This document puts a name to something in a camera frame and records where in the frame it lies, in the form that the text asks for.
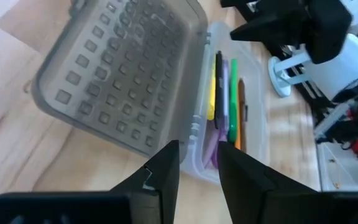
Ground light purple pen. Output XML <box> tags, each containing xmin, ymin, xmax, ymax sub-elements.
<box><xmin>222</xmin><ymin>58</ymin><xmax>230</xmax><ymax>133</ymax></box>

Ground grey studded box lid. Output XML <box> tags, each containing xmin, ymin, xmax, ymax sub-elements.
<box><xmin>30</xmin><ymin>0</ymin><xmax>210</xmax><ymax>157</ymax></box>

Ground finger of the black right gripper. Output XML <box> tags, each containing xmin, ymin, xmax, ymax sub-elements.
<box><xmin>229</xmin><ymin>13</ymin><xmax>292</xmax><ymax>44</ymax></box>
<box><xmin>220</xmin><ymin>0</ymin><xmax>261</xmax><ymax>9</ymax></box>

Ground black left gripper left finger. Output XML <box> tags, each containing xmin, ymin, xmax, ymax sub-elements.
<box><xmin>109</xmin><ymin>139</ymin><xmax>180</xmax><ymax>224</ymax></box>

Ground green marker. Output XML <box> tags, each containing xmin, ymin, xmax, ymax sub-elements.
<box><xmin>228</xmin><ymin>58</ymin><xmax>239</xmax><ymax>143</ymax></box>

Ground black red equipment clutter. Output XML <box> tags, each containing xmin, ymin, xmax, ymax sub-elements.
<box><xmin>314</xmin><ymin>102</ymin><xmax>358</xmax><ymax>161</ymax></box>

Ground orange pencil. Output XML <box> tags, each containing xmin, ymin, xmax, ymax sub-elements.
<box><xmin>234</xmin><ymin>78</ymin><xmax>249</xmax><ymax>151</ymax></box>

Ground yellow highlighter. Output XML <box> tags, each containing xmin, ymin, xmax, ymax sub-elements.
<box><xmin>206</xmin><ymin>58</ymin><xmax>218</xmax><ymax>121</ymax></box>

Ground purple handled scissors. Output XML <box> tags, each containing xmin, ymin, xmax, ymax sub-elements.
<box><xmin>201</xmin><ymin>126</ymin><xmax>228</xmax><ymax>169</ymax></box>

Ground clear plastic supply box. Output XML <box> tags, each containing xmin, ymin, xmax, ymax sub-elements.
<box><xmin>180</xmin><ymin>21</ymin><xmax>269</xmax><ymax>185</ymax></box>

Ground black pen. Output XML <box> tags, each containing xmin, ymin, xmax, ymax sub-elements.
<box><xmin>214</xmin><ymin>50</ymin><xmax>225</xmax><ymax>129</ymax></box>

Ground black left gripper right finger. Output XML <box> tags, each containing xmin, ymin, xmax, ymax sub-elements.
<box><xmin>217</xmin><ymin>141</ymin><xmax>323</xmax><ymax>224</ymax></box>

